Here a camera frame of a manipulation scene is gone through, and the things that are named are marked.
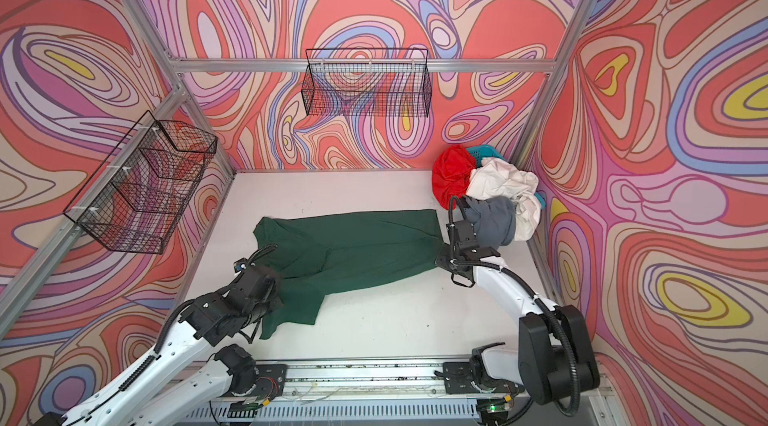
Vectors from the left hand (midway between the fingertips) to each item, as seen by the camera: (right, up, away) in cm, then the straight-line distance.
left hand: (284, 293), depth 79 cm
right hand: (+46, +6, +10) cm, 47 cm away
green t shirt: (+4, +8, +17) cm, 19 cm away
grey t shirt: (+60, +19, +11) cm, 64 cm away
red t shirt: (+50, +34, +24) cm, 65 cm away
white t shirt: (+64, +32, +18) cm, 74 cm away
